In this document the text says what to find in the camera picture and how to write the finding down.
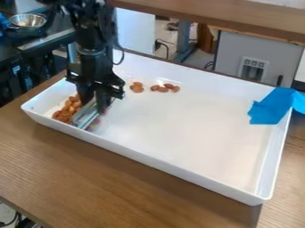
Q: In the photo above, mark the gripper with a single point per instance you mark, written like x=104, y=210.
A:
x=93, y=69

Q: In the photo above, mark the grey cabinet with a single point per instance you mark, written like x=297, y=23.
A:
x=258, y=56

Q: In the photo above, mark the silver bowl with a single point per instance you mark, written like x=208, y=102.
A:
x=27, y=20

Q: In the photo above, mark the blue tape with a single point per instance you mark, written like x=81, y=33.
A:
x=274, y=106

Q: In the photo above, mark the dark side table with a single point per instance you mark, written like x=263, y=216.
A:
x=24, y=59

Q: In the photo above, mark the silver sweeping tool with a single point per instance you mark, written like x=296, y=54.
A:
x=86, y=116

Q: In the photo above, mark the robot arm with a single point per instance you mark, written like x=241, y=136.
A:
x=90, y=26

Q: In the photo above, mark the white tray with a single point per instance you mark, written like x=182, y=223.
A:
x=186, y=130

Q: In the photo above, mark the white board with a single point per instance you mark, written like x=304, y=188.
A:
x=137, y=31

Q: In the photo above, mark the pile of brown bits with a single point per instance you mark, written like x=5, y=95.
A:
x=164, y=87
x=137, y=87
x=67, y=109

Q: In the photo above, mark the wooden desk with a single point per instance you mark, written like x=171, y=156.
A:
x=222, y=14

